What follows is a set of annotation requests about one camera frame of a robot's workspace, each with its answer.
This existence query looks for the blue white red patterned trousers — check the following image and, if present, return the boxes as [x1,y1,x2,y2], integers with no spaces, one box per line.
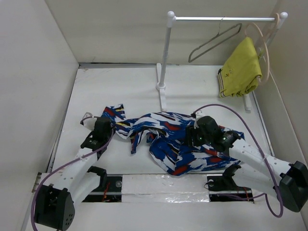
[102,104,241,176]

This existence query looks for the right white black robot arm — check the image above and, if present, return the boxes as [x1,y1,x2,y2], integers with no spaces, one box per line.
[185,116,308,212]

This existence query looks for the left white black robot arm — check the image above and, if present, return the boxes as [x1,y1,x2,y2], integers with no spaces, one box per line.
[30,116,115,231]

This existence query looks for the beige wooden hanger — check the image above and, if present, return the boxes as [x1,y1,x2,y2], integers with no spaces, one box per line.
[244,23,270,86]

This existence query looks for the yellow green shorts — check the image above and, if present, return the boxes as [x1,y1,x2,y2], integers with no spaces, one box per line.
[218,37,262,98]

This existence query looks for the white garment rack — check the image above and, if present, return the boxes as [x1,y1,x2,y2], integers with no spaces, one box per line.
[156,11,288,112]

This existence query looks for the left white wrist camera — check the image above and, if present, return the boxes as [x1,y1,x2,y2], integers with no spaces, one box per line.
[80,112,97,131]

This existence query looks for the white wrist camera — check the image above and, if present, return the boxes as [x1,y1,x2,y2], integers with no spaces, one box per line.
[192,110,204,127]
[80,112,97,131]

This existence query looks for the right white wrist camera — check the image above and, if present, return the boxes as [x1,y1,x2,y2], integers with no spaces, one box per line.
[192,110,204,127]

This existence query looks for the grey wire hanger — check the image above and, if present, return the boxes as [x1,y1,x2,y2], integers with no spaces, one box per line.
[188,23,243,63]

